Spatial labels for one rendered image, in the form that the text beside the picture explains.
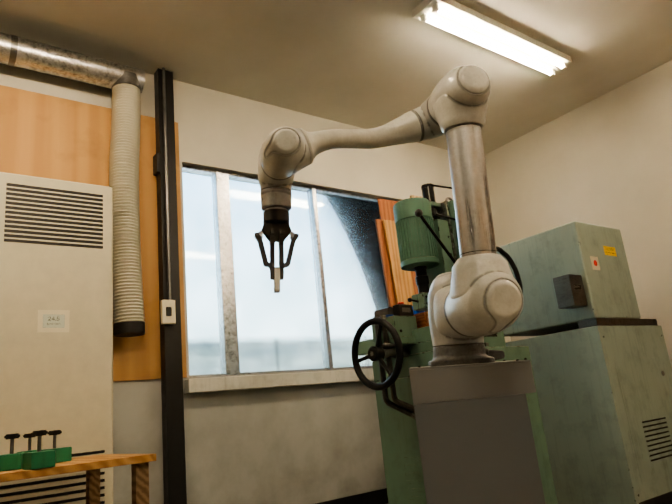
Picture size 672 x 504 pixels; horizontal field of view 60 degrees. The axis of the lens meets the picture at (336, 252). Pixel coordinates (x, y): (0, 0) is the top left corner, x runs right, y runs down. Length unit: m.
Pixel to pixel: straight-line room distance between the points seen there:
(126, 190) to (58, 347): 0.91
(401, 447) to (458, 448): 0.93
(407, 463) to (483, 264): 1.21
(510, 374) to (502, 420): 0.13
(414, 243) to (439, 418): 1.15
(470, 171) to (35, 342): 2.01
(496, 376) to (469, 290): 0.27
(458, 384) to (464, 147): 0.66
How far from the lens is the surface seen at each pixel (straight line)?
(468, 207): 1.65
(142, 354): 3.29
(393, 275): 4.16
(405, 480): 2.60
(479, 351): 1.77
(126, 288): 3.14
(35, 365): 2.87
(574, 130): 5.07
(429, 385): 1.69
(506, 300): 1.54
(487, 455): 1.68
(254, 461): 3.54
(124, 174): 3.33
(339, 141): 1.65
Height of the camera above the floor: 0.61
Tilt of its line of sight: 15 degrees up
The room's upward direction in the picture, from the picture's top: 6 degrees counter-clockwise
